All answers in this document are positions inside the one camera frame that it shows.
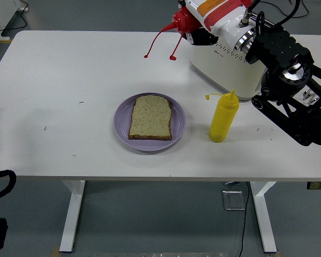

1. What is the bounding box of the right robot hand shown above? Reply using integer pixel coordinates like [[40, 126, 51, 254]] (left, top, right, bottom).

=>
[[178, 0, 255, 49]]

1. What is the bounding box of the red squeeze bottle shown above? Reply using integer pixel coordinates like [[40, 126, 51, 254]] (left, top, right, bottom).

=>
[[143, 6, 203, 62]]

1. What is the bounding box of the bread slice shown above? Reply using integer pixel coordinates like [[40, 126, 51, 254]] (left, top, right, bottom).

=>
[[128, 95, 173, 141]]

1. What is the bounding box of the cream and chrome toaster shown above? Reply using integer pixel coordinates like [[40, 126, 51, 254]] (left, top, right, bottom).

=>
[[189, 37, 269, 102]]

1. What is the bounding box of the yellow squeeze bottle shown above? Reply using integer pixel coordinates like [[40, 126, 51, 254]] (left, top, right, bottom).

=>
[[204, 89, 240, 143]]

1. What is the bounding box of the white equipment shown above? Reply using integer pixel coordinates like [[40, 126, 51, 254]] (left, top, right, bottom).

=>
[[0, 0, 29, 42]]

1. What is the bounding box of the metal toast rack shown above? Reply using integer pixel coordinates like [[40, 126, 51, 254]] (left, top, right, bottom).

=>
[[302, 90, 320, 104]]

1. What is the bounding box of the white table leg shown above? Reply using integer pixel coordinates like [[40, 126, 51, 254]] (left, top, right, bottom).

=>
[[59, 180, 86, 253], [250, 181, 278, 254]]

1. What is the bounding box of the purple plate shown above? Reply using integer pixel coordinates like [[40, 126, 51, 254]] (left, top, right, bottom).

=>
[[113, 92, 187, 153]]

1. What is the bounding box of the metal floor socket plate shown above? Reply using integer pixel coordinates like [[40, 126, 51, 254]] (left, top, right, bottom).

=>
[[221, 190, 246, 211]]

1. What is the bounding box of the black toaster cord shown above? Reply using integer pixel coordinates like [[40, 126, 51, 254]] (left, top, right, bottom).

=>
[[288, 0, 310, 19]]

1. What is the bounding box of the black equipment cable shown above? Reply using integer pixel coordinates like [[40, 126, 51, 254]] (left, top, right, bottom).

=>
[[0, 0, 29, 37]]

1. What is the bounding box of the black floor cable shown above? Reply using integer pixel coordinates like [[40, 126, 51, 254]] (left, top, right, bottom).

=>
[[239, 182, 251, 257]]

